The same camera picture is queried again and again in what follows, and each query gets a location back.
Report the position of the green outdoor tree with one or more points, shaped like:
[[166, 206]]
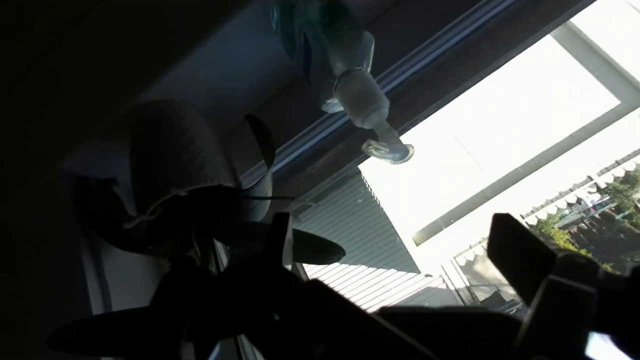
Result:
[[600, 227]]

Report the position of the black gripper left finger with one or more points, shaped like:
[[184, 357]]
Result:
[[267, 313]]

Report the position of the clear green hand sanitizer bottle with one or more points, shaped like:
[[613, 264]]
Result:
[[361, 93]]

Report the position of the white window frame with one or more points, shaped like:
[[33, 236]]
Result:
[[433, 52]]

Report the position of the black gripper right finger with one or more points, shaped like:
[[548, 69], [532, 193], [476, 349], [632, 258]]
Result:
[[573, 306]]

